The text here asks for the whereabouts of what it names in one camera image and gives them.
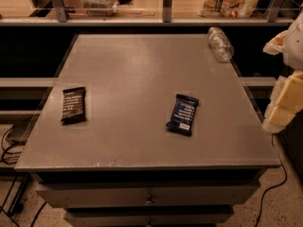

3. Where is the black cable right floor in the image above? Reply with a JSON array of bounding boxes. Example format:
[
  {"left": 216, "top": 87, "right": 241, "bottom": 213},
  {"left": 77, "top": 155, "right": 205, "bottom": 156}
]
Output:
[{"left": 254, "top": 134, "right": 289, "bottom": 227}]

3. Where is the printed snack bag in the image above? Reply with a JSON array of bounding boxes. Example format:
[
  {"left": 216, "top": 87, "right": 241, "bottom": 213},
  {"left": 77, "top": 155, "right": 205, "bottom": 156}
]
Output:
[{"left": 198, "top": 0, "right": 258, "bottom": 18}]

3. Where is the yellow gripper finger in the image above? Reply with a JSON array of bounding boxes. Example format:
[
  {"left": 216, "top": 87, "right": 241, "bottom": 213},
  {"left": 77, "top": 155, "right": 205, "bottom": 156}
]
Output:
[
  {"left": 263, "top": 30, "right": 287, "bottom": 55},
  {"left": 262, "top": 72, "right": 303, "bottom": 133}
]

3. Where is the metal railing frame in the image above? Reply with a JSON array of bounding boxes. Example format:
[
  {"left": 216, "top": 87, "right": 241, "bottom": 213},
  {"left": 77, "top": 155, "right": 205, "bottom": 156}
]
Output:
[{"left": 0, "top": 0, "right": 302, "bottom": 26}]

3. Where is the grey upper drawer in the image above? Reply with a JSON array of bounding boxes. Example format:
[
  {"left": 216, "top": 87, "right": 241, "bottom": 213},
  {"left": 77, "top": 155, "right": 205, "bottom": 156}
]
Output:
[{"left": 36, "top": 181, "right": 259, "bottom": 209}]

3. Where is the blue rxbar wrapper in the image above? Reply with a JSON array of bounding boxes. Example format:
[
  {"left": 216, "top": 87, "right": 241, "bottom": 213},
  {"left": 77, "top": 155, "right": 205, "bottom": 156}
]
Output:
[{"left": 166, "top": 94, "right": 199, "bottom": 136}]

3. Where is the black rxbar chocolate wrapper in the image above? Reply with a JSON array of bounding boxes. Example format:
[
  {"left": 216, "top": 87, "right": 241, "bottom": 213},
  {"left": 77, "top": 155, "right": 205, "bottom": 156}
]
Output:
[{"left": 61, "top": 87, "right": 86, "bottom": 125}]

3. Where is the grey drawer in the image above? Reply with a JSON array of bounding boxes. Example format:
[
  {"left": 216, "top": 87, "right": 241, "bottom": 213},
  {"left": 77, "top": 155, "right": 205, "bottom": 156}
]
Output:
[
  {"left": 64, "top": 208, "right": 234, "bottom": 227},
  {"left": 36, "top": 181, "right": 259, "bottom": 209}
]

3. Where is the grey lower drawer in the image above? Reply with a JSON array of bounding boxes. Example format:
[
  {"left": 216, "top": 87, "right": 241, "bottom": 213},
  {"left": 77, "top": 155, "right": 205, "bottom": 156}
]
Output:
[{"left": 64, "top": 208, "right": 234, "bottom": 227}]

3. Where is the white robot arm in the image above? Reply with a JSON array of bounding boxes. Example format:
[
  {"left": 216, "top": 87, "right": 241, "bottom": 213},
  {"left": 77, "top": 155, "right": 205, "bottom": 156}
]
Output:
[{"left": 262, "top": 13, "right": 303, "bottom": 133}]

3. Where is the clear plastic container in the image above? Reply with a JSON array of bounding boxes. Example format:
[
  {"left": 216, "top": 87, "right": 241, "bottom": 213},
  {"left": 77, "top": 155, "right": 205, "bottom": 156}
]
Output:
[{"left": 81, "top": 0, "right": 116, "bottom": 16}]

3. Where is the black cables left floor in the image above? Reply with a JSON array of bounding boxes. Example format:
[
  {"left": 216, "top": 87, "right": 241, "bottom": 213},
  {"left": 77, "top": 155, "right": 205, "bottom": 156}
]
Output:
[{"left": 0, "top": 116, "right": 47, "bottom": 227}]

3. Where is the clear plastic water bottle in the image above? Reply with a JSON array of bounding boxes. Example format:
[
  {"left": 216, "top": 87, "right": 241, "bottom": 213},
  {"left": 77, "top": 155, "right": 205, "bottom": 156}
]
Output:
[{"left": 207, "top": 26, "right": 234, "bottom": 62}]

